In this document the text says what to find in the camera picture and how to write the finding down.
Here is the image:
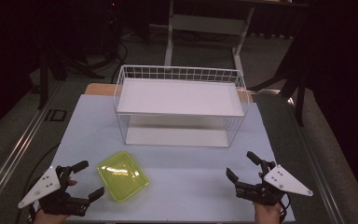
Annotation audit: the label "green rectangular plate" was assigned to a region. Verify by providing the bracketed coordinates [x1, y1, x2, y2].
[97, 150, 150, 203]

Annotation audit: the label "person's left hand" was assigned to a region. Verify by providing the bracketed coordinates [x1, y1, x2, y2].
[33, 177, 78, 224]

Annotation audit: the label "dark stand legs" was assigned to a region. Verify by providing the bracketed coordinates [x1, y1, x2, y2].
[250, 36, 312, 127]

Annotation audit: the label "white metal desk frame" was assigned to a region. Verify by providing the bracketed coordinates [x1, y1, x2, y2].
[163, 0, 255, 76]

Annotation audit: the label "black floor cables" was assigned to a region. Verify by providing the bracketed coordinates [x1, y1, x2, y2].
[110, 39, 131, 85]

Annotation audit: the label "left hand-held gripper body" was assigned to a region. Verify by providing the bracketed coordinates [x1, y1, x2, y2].
[17, 165, 91, 217]

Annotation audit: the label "pale blue table mat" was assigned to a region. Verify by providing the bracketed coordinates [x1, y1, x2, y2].
[35, 93, 296, 223]

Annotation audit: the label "white wire shelf rack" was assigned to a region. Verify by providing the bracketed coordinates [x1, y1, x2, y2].
[113, 64, 250, 148]

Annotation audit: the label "black rectangular floor marker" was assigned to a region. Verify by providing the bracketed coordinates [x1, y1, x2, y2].
[44, 108, 67, 122]

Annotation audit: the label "person's right hand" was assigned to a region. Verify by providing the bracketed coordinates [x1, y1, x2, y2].
[254, 172, 283, 224]

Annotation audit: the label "aluminium floor rail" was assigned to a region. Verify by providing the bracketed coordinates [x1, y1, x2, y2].
[0, 80, 64, 213]
[285, 97, 348, 224]

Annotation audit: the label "black metal stand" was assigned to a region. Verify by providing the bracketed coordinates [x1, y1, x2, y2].
[36, 46, 106, 110]

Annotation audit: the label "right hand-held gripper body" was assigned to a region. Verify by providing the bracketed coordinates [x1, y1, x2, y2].
[235, 160, 314, 207]

